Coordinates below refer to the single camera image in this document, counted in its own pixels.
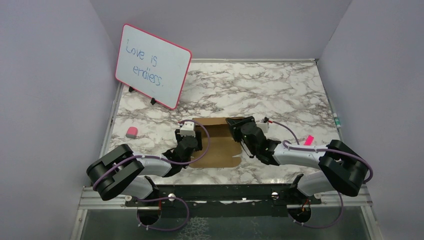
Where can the brown cardboard box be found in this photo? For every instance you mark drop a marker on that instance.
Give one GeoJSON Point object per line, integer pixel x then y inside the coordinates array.
{"type": "Point", "coordinates": [221, 151]}

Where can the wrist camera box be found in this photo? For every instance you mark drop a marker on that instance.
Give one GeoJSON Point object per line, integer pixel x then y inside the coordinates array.
{"type": "Point", "coordinates": [187, 128]}
{"type": "Point", "coordinates": [264, 125]}

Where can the white board with pink frame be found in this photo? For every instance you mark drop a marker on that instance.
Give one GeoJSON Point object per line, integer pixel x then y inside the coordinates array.
{"type": "Point", "coordinates": [151, 65]}

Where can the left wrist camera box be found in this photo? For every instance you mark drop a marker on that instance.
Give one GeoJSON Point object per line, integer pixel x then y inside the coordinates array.
{"type": "Point", "coordinates": [187, 128]}

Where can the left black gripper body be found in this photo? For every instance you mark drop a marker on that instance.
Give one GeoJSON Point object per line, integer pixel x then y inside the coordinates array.
{"type": "Point", "coordinates": [198, 137]}

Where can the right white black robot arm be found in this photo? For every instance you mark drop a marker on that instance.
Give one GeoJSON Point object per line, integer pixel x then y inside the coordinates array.
{"type": "Point", "coordinates": [339, 167]}

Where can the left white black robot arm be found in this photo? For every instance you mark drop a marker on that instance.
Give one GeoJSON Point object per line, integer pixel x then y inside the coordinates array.
{"type": "Point", "coordinates": [124, 172]}

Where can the pink eraser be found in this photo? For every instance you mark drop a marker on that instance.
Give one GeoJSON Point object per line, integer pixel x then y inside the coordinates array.
{"type": "Point", "coordinates": [132, 132]}

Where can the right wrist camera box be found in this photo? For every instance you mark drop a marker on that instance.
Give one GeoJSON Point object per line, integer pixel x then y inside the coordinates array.
{"type": "Point", "coordinates": [264, 125]}

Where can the green capped marker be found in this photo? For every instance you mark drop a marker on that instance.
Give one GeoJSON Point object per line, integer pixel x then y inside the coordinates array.
{"type": "Point", "coordinates": [336, 120]}

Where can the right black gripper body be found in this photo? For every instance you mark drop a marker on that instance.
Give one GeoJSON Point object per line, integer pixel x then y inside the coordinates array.
{"type": "Point", "coordinates": [238, 135]}

